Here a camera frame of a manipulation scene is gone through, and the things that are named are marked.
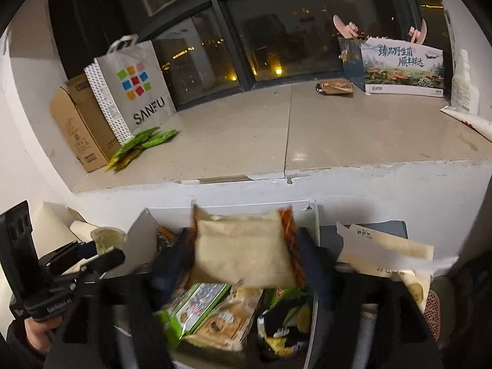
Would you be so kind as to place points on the pink plastic clip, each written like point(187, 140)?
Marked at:
point(417, 32)
point(346, 27)

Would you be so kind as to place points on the clear glass cup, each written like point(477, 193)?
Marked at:
point(107, 238)

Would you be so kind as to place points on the dark window frame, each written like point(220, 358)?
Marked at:
point(223, 23)

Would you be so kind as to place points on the white plastic bottle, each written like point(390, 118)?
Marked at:
point(465, 84)

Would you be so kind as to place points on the black snack packet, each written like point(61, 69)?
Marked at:
point(284, 328)

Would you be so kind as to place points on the brown snack packet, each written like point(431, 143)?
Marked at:
point(336, 87)

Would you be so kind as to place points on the white paper shopping bag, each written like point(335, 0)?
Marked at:
point(134, 84)

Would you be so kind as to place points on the person's left forearm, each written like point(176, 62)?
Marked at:
point(19, 349)

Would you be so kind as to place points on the person's left hand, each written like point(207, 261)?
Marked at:
point(36, 332)

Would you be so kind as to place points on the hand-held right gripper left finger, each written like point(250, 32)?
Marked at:
point(173, 263)

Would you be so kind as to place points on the cream paper envelope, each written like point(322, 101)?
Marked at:
point(376, 244)

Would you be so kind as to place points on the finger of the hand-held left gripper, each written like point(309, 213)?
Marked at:
point(107, 259)
point(77, 251)

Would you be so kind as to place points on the printed landscape carton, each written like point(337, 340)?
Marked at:
point(403, 69)

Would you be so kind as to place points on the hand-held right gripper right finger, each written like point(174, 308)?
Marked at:
point(312, 263)

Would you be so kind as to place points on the dark green snack packet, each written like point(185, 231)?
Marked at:
point(167, 240)

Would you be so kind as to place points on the white tube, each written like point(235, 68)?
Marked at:
point(469, 121)

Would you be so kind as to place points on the white carton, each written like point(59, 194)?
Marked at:
point(52, 219)

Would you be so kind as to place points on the brown cardboard box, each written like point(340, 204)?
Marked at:
point(82, 130)

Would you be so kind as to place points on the green windowed snack packet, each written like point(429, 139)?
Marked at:
point(200, 301)

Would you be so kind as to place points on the dotted brown slipper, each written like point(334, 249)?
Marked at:
point(434, 313)

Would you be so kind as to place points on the white paper sheet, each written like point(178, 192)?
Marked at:
point(426, 265)

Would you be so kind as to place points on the beige snack packet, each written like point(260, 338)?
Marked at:
point(242, 253)

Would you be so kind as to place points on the beige biscuit box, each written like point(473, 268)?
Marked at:
point(226, 321)

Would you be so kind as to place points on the pile of green yellow packets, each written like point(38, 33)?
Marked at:
point(142, 144)

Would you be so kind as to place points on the white box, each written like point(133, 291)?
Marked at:
point(143, 238)

